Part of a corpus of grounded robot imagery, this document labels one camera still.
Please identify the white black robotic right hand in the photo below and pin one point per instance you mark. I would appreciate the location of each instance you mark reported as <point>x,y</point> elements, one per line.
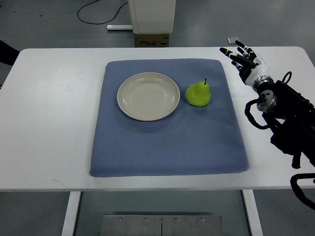
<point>252,69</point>

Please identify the green pear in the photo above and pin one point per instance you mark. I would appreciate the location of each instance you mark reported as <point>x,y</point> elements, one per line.
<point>198,94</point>

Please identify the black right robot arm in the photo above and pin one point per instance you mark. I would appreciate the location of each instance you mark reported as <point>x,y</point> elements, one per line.
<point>287,114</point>

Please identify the small grey floor plate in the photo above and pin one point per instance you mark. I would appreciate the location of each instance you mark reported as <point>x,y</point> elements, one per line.
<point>232,40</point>

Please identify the beige round plate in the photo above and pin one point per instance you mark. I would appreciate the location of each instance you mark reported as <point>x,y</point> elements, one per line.
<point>148,96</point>

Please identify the blue textured mat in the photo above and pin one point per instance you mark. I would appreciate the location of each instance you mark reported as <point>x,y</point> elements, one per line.
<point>190,141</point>

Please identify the brown cardboard box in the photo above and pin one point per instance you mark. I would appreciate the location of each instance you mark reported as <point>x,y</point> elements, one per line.
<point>151,40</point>

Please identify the white cabinet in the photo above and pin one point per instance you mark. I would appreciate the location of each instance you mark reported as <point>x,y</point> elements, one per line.
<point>152,16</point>

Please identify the right white table leg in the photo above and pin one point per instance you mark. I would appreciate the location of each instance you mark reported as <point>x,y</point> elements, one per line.
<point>252,213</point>

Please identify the white table leg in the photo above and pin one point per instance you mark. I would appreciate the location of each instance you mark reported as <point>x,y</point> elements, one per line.
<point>71,213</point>
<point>252,213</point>

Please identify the left white table leg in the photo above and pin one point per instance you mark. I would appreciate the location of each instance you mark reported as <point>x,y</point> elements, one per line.
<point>71,213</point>

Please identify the black object at left edge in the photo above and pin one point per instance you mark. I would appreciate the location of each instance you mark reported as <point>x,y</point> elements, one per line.
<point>8,54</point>

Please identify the silver metal floor rail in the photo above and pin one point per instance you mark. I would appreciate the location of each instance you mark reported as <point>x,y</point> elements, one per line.
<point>119,27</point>

